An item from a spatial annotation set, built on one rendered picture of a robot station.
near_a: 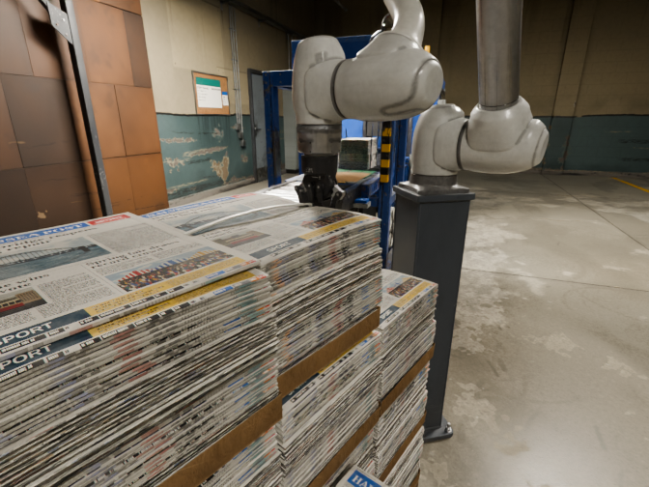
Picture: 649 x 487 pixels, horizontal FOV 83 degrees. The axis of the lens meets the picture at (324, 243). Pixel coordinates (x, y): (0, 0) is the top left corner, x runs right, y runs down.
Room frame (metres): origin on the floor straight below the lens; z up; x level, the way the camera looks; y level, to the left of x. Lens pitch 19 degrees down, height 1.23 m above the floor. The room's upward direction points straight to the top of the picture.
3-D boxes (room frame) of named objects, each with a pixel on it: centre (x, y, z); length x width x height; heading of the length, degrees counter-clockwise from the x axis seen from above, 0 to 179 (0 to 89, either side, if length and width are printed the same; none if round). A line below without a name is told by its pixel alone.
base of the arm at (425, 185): (1.28, -0.37, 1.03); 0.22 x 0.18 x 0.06; 13
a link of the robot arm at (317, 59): (0.76, 0.00, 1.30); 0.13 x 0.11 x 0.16; 49
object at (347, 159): (3.52, -0.32, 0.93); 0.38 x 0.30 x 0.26; 160
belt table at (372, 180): (2.98, -0.12, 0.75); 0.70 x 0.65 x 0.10; 160
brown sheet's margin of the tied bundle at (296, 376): (0.58, 0.04, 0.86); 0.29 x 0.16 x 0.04; 139
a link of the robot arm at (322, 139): (0.77, 0.01, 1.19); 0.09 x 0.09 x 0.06
